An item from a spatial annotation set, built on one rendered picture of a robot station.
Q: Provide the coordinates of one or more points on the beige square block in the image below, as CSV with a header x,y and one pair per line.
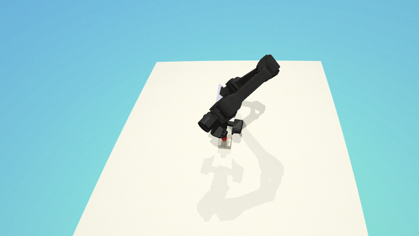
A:
x,y
225,144

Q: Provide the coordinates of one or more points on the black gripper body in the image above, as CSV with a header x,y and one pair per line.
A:
x,y
236,125

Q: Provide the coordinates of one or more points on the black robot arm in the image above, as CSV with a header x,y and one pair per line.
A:
x,y
234,93

